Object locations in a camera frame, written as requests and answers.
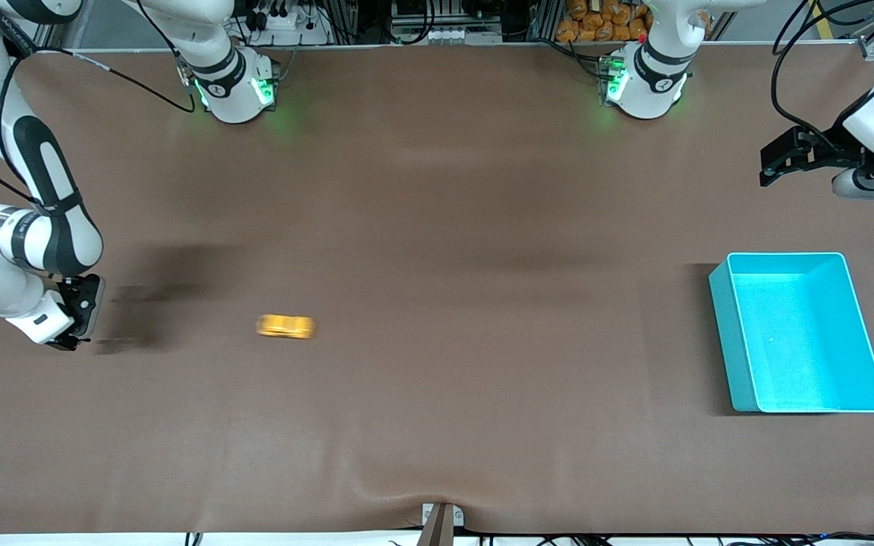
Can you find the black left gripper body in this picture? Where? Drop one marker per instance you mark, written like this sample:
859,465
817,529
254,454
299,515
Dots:
836,154

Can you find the yellow beetle toy car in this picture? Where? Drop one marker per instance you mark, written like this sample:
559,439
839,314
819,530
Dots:
285,326

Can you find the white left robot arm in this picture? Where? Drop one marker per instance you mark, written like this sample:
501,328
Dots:
649,83

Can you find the teal plastic bin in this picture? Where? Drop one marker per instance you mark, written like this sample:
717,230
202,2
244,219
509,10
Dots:
801,341

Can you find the pile of orange objects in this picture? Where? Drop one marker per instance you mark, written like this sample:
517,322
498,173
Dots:
596,21

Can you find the white power strip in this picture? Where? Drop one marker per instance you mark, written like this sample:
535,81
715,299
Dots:
289,23

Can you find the large table cover mat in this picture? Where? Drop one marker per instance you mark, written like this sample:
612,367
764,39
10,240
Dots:
437,379

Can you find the metal table edge bracket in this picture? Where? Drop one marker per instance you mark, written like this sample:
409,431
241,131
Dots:
441,527

